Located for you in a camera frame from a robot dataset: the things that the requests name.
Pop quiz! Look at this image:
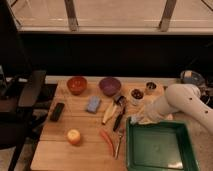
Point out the black chair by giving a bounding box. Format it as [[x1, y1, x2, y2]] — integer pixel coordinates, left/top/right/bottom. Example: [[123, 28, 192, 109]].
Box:
[[0, 70, 46, 171]]

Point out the round metal container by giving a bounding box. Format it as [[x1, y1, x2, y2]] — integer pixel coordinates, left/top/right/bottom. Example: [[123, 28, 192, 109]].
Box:
[[180, 70, 205, 87]]

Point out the blue sponge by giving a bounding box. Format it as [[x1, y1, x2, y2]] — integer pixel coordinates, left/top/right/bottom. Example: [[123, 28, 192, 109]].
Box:
[[86, 96, 101, 113]]

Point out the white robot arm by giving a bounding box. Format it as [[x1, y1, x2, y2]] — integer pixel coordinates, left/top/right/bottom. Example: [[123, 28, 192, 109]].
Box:
[[140, 84, 213, 135]]

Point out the black rectangular block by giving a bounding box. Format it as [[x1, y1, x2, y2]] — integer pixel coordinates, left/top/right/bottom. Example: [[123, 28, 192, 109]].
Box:
[[50, 103, 65, 122]]

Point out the orange carrot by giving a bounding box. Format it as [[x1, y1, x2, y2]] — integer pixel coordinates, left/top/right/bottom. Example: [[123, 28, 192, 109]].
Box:
[[99, 129, 114, 156]]

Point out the yellow banana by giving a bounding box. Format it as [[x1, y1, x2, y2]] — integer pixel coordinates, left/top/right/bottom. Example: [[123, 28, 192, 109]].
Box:
[[102, 102, 117, 125]]

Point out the green plastic tray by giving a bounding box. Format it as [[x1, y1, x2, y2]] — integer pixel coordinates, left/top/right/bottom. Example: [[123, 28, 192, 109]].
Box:
[[126, 119, 200, 171]]

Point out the yellow red apple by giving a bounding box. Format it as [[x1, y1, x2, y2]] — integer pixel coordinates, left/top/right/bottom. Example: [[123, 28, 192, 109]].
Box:
[[67, 129, 81, 145]]

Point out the small metal cup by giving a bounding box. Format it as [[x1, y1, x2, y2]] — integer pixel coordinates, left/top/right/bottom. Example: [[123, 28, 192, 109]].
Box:
[[145, 82, 157, 95]]

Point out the purple bowl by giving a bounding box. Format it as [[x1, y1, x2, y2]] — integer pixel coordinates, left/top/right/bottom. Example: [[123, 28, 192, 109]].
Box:
[[99, 77, 121, 97]]

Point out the blue towel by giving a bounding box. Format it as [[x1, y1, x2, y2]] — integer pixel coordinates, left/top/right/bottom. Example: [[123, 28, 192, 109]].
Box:
[[130, 115, 142, 124]]

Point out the metal fork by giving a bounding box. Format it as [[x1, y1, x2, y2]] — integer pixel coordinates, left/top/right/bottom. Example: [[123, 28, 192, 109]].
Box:
[[115, 129, 124, 160]]

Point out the orange bowl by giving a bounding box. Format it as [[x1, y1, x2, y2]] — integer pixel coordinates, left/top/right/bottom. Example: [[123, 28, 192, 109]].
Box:
[[67, 76, 87, 95]]

